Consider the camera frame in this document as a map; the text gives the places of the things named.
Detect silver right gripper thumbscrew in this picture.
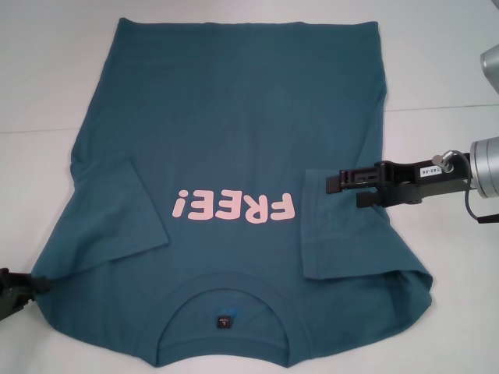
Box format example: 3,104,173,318
431,150,459,172

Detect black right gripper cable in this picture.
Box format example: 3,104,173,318
451,150,499,226

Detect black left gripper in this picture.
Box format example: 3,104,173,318
0,266,51,322

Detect teal t-shirt with pink print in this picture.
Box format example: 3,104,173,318
29,17,434,359

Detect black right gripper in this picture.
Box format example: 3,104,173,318
325,153,473,209

